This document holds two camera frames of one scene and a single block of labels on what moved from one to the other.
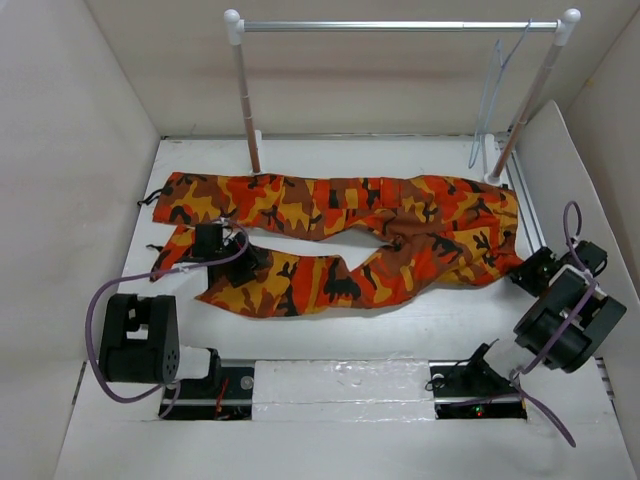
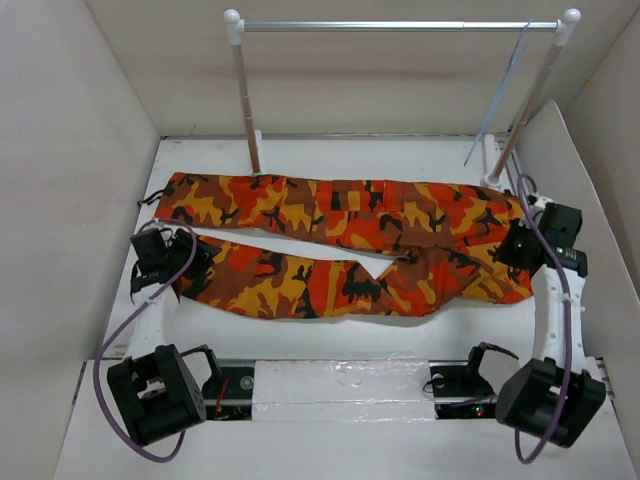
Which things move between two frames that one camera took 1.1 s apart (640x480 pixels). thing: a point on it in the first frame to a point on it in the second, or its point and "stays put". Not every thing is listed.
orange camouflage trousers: (451, 234) stays put
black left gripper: (248, 264) to (203, 258)
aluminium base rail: (230, 396) stays put
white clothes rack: (538, 102) stays put
